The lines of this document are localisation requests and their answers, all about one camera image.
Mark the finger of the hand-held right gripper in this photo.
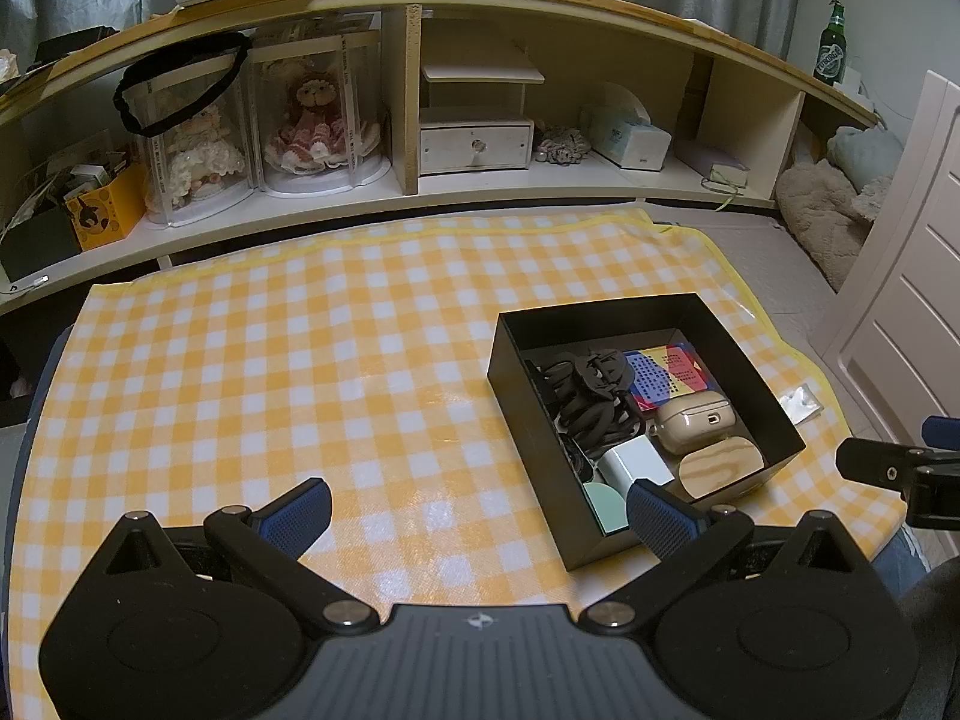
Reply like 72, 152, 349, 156
921, 415, 960, 452
836, 436, 960, 532

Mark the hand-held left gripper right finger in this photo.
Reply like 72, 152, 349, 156
577, 480, 871, 635

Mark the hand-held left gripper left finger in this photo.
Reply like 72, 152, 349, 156
90, 476, 380, 635

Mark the mint green round mirror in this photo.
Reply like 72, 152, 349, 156
583, 481, 625, 537

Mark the white charger cube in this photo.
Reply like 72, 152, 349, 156
596, 439, 676, 490

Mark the wooden oval block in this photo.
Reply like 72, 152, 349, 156
675, 435, 766, 502

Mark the beige earbuds case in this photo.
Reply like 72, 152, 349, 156
646, 390, 737, 455

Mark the black cardboard box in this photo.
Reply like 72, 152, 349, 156
486, 292, 807, 572

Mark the black hair claw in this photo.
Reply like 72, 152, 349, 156
534, 349, 647, 458

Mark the colourful card box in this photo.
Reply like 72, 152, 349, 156
624, 341, 713, 413

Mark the clear plastic wrapper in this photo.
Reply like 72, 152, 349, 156
776, 382, 824, 428

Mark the yellow checkered mat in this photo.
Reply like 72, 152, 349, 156
4, 211, 908, 691

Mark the white panelled door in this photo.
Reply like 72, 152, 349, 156
806, 69, 960, 458

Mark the cream plush blanket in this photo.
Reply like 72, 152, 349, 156
774, 161, 875, 293

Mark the pale blue plush cushion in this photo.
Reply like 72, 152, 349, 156
825, 126, 905, 222

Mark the notebook with green ribbon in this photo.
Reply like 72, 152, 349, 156
701, 161, 751, 211

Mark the clear doll display case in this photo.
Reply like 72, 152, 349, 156
247, 37, 395, 197
124, 67, 256, 230

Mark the yellow printed box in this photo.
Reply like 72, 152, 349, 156
61, 165, 147, 252

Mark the doll in white dress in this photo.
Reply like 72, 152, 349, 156
166, 106, 248, 211

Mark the black storage box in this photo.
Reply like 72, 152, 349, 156
0, 202, 83, 282

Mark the pale blue tissue box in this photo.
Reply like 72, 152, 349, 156
581, 106, 672, 171

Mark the doll in pink dress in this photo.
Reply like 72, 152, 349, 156
264, 71, 380, 177

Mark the green glass bottle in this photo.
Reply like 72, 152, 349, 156
814, 1, 848, 87

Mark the small white drawer cabinet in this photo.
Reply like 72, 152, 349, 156
418, 37, 546, 177

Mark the long wooden shelf unit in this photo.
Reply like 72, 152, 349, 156
0, 0, 886, 316

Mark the black fabric headband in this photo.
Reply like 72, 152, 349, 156
112, 31, 254, 140

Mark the beige rope bundle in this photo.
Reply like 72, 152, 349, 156
534, 124, 593, 166

